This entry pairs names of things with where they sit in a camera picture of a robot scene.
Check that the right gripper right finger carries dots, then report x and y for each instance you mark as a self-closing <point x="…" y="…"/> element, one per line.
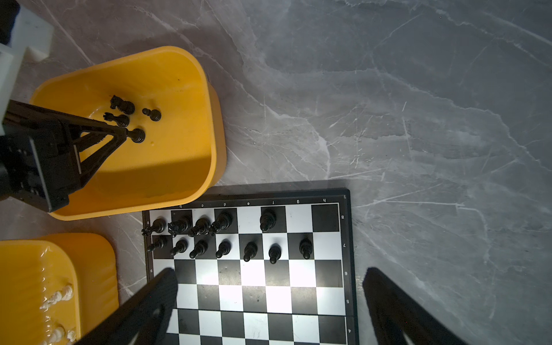
<point x="397" y="318"/>

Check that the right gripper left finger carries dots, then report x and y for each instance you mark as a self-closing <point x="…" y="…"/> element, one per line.
<point x="144" y="318"/>

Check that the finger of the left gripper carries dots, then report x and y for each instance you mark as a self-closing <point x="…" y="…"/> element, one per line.
<point x="79" y="125"/>
<point x="94" y="161"/>

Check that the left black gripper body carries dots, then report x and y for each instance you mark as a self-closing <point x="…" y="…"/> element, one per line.
<point x="38" y="165"/>

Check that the black chess rook piece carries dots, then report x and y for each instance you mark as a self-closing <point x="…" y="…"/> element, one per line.
<point x="120" y="120"/>

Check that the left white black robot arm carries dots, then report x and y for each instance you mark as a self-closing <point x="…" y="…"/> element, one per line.
<point x="24" y="33"/>

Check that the black chess knight piece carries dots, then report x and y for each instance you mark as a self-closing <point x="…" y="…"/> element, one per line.
<point x="126" y="107"/>

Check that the black chess pawn piece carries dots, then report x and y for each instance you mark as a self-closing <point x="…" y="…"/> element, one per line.
<point x="154" y="114"/>

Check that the yellow tray with black pieces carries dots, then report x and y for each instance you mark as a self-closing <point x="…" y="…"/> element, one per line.
<point x="183" y="154"/>

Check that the yellow tray with white pieces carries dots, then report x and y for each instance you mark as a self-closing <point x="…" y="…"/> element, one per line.
<point x="57" y="288"/>

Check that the black white chess board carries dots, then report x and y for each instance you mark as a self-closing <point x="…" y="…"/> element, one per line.
<point x="270" y="268"/>

